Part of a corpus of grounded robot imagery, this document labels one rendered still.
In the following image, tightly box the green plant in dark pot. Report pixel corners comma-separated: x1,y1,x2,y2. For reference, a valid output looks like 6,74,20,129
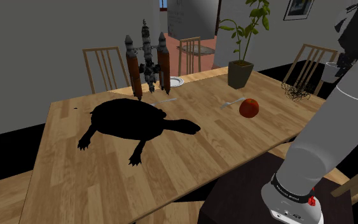
218,0,271,90

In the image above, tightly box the red apple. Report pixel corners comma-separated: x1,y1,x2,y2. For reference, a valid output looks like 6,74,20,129
238,98,260,119

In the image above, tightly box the silver fork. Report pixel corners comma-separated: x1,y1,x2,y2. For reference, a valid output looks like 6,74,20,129
149,97,178,108
219,97,247,110

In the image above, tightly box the grey floor rug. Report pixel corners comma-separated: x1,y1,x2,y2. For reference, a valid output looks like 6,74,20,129
176,45,216,57

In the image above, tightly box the white plate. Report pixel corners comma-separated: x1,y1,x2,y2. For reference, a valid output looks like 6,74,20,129
169,76,185,88

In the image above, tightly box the wooden dining table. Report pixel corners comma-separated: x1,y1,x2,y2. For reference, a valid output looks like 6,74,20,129
18,66,327,224

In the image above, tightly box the rocket model with brown boosters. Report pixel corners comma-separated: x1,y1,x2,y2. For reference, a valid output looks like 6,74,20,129
124,19,172,101

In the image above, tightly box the black turtle figure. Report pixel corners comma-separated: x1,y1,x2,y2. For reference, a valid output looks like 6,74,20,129
77,98,202,167

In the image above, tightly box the framed wall picture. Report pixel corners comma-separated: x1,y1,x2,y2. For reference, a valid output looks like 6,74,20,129
283,0,316,22

